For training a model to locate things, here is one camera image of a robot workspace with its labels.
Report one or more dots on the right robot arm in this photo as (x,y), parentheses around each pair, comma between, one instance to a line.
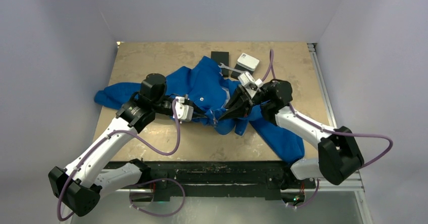
(338,153)

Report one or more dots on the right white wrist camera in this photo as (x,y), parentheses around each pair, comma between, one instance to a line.
(248,82)

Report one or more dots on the aluminium frame rail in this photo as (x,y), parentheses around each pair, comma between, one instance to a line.
(345,203)

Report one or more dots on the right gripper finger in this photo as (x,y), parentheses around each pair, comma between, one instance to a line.
(239,99)
(239,109)

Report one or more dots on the blue zip jacket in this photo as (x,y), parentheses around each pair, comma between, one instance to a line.
(207,88)

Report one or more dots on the black flat block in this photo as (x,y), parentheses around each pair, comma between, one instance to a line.
(220,57)

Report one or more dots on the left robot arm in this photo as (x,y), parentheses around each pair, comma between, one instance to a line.
(82,183)

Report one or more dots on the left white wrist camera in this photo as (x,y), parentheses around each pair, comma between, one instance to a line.
(184,109)

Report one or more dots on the white small box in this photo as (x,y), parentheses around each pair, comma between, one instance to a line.
(248,62)

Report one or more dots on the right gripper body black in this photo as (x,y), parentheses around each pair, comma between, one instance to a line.
(260,96)

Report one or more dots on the right side aluminium rail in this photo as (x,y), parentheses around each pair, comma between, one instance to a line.
(326,99)

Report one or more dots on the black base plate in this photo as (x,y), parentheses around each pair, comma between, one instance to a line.
(270,180)

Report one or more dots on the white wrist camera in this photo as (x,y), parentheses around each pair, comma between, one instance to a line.
(248,82)
(184,109)

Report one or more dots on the silver wrench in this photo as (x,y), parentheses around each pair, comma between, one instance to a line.
(223,66)

